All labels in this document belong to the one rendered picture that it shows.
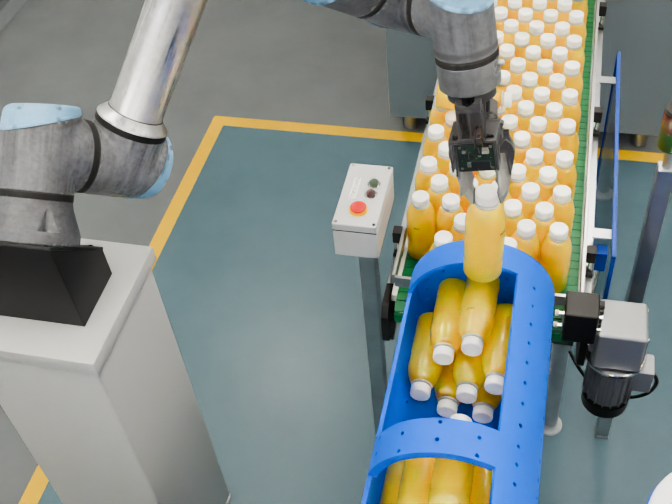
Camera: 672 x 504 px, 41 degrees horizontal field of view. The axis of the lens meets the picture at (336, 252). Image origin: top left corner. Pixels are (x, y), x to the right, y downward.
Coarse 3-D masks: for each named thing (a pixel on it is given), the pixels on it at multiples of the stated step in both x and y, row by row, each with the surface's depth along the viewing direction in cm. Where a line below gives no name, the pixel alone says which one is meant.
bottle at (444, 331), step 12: (444, 288) 177; (456, 288) 176; (444, 300) 175; (456, 300) 174; (444, 312) 172; (456, 312) 172; (432, 324) 172; (444, 324) 170; (456, 324) 170; (432, 336) 171; (444, 336) 169; (456, 336) 170; (456, 348) 170
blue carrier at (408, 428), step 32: (448, 256) 170; (512, 256) 168; (416, 288) 184; (512, 288) 177; (544, 288) 169; (416, 320) 183; (512, 320) 159; (544, 320) 165; (512, 352) 154; (544, 352) 162; (512, 384) 150; (544, 384) 159; (384, 416) 158; (416, 416) 173; (512, 416) 147; (544, 416) 157; (384, 448) 148; (416, 448) 142; (448, 448) 140; (480, 448) 141; (512, 448) 143; (512, 480) 140
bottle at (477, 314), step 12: (468, 288) 172; (480, 288) 171; (492, 288) 172; (468, 300) 169; (480, 300) 169; (492, 300) 170; (468, 312) 167; (480, 312) 166; (492, 312) 168; (468, 324) 166; (480, 324) 165; (492, 324) 167; (480, 336) 165
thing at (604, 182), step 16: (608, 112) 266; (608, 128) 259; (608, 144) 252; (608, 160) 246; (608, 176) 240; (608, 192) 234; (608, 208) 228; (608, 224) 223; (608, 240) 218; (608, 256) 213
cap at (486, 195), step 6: (480, 186) 144; (486, 186) 144; (492, 186) 144; (480, 192) 143; (486, 192) 143; (492, 192) 143; (480, 198) 142; (486, 198) 142; (492, 198) 142; (498, 198) 143; (480, 204) 143; (486, 204) 142; (492, 204) 142
